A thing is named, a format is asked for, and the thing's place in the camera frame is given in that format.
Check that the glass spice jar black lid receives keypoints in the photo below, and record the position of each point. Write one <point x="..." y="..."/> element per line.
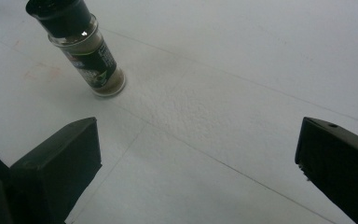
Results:
<point x="87" y="59"/>

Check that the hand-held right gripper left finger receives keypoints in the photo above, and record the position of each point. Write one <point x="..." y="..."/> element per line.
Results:
<point x="59" y="168"/>

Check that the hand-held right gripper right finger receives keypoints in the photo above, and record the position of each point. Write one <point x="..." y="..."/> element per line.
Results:
<point x="338" y="161"/>

